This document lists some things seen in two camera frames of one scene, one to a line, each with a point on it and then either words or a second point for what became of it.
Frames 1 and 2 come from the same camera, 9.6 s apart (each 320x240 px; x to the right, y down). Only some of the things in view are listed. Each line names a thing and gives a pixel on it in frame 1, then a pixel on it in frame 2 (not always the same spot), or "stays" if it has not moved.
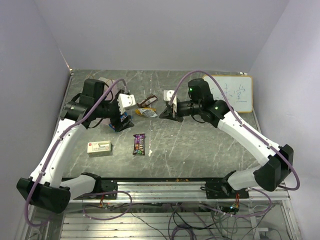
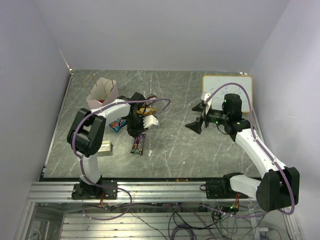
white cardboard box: (99, 149) stays
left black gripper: (118, 125) to (135, 132)
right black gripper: (168, 113) to (196, 125)
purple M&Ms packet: (139, 144) stays
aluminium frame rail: (169, 192) stays
